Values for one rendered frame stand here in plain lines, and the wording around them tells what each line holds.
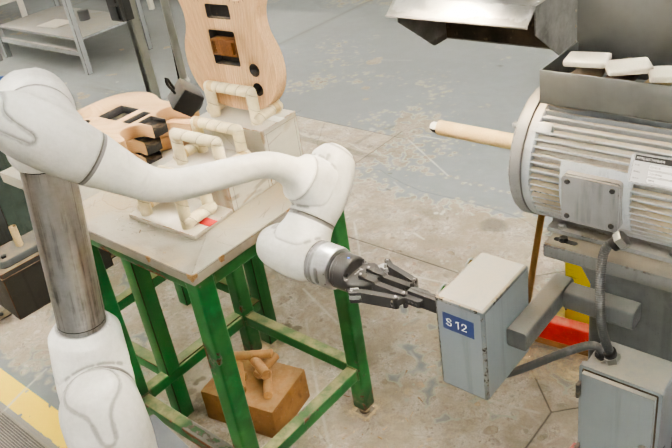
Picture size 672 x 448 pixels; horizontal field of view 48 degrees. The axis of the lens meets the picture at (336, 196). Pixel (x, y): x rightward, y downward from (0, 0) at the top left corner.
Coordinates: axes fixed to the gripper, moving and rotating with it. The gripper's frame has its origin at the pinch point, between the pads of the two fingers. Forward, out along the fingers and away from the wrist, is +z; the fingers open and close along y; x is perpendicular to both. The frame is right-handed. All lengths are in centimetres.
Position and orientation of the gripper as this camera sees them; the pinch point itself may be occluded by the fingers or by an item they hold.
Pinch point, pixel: (426, 300)
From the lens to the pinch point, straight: 138.8
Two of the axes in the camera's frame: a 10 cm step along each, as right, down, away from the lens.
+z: 7.6, 2.2, -6.1
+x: -1.4, -8.6, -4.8
